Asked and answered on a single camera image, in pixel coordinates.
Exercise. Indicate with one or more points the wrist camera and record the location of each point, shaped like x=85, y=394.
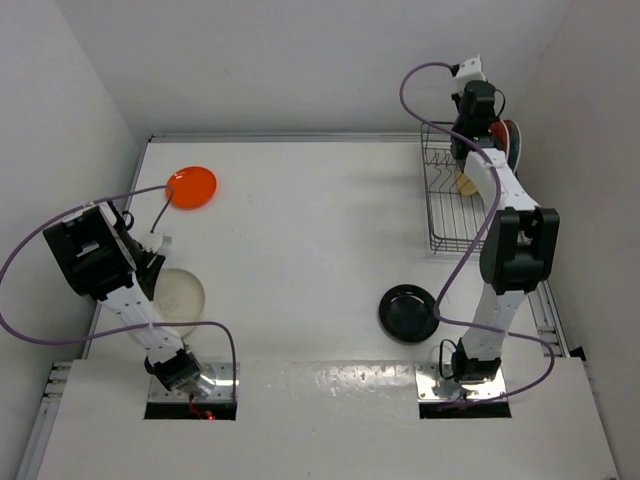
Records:
x=468, y=70
x=154, y=242

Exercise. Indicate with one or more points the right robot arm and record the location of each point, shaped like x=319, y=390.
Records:
x=518, y=251

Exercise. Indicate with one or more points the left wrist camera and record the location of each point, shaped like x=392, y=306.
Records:
x=154, y=242

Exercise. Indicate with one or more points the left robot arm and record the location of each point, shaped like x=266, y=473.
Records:
x=99, y=259

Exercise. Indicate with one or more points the red teal floral plate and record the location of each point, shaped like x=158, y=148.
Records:
x=514, y=155
x=500, y=131

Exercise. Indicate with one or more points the black plate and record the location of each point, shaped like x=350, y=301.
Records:
x=406, y=314

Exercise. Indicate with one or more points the orange plate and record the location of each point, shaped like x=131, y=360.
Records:
x=191, y=187

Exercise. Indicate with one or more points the cream white plate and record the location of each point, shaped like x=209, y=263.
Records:
x=178, y=297

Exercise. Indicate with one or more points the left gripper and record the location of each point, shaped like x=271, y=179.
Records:
x=147, y=277

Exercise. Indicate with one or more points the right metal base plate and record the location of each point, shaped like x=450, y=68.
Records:
x=432, y=388

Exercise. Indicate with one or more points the yellow plate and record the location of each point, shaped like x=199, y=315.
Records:
x=465, y=186

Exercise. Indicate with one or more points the metal wire dish rack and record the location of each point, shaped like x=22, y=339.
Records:
x=453, y=220

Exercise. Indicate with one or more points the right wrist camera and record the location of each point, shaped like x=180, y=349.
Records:
x=468, y=70

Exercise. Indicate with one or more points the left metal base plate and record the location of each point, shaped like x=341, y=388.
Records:
x=215, y=385

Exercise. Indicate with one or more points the metal base plate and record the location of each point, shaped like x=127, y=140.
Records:
x=432, y=388
x=215, y=385

